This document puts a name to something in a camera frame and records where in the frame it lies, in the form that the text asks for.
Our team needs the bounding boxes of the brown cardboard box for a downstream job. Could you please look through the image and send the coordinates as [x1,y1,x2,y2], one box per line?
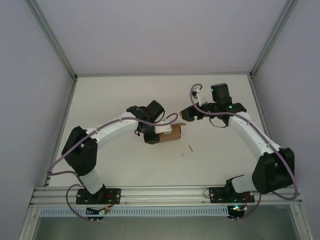
[157,121,188,143]

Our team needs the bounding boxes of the grey metal panel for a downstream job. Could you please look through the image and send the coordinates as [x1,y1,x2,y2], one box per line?
[32,205,301,240]

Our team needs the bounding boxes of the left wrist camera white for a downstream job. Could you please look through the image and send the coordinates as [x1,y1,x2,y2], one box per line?
[154,119,174,135]

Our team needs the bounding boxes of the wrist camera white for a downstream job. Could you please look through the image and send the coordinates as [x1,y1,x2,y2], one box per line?
[154,119,174,135]
[191,89,209,107]

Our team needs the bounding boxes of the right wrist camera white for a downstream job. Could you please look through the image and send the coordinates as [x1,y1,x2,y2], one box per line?
[191,89,209,107]

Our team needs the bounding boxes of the rear aluminium frame bar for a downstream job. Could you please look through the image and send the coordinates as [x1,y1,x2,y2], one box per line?
[74,71,253,79]

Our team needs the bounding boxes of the right aluminium side rail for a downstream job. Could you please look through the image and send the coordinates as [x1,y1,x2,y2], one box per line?
[249,76,288,185]

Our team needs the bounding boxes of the aluminium side rail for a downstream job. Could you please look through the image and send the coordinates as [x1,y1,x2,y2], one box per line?
[43,76,79,188]
[249,76,288,185]

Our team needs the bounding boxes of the right aluminium frame post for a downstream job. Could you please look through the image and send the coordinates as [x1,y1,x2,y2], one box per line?
[249,0,300,80]

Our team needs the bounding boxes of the aluminium frame post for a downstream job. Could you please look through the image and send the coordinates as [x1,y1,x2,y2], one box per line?
[249,0,300,80]
[24,0,78,81]

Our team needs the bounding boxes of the aluminium mounting rail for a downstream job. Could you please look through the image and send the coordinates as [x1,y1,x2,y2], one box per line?
[29,184,305,208]

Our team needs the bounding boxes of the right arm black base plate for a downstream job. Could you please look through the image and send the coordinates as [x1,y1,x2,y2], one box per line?
[209,186,256,204]

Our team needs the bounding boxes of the left aluminium side rail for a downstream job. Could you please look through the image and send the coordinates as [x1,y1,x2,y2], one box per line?
[43,76,79,188]

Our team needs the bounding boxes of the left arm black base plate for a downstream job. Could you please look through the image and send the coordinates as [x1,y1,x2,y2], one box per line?
[75,187,122,205]

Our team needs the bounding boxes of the white slotted cable duct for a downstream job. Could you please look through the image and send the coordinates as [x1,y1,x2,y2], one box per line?
[39,205,230,218]

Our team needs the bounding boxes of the left aluminium frame post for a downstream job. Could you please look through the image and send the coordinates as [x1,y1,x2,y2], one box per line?
[24,0,78,81]

